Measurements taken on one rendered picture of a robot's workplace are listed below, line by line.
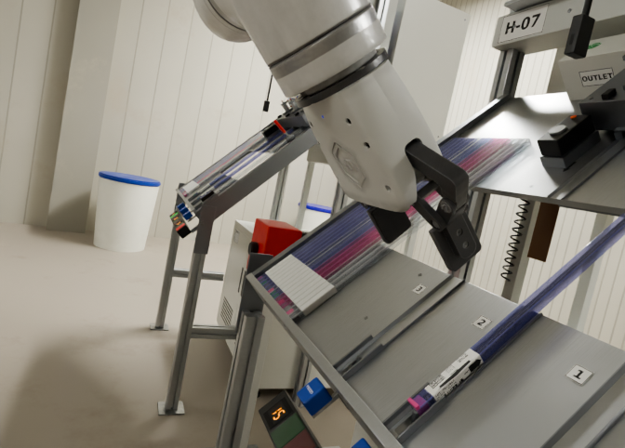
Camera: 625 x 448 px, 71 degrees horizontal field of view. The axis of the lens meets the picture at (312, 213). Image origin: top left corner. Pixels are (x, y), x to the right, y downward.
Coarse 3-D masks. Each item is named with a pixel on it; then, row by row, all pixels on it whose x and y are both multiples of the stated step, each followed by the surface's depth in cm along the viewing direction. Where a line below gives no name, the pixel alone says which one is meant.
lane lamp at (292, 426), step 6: (294, 414) 50; (288, 420) 49; (294, 420) 49; (300, 420) 48; (282, 426) 49; (288, 426) 48; (294, 426) 48; (300, 426) 48; (276, 432) 48; (282, 432) 48; (288, 432) 48; (294, 432) 47; (276, 438) 48; (282, 438) 47; (288, 438) 47; (276, 444) 47; (282, 444) 47
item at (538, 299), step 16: (624, 224) 46; (592, 240) 47; (608, 240) 46; (576, 256) 46; (592, 256) 45; (560, 272) 45; (576, 272) 45; (544, 288) 44; (560, 288) 44; (528, 304) 44; (544, 304) 44; (512, 320) 43; (528, 320) 43; (496, 336) 42; (480, 352) 41; (416, 400) 40; (432, 400) 40
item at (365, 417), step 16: (256, 288) 75; (272, 304) 67; (288, 320) 61; (304, 336) 56; (304, 352) 61; (320, 352) 52; (320, 368) 49; (336, 384) 46; (352, 400) 43; (368, 416) 40; (368, 432) 44; (384, 432) 38
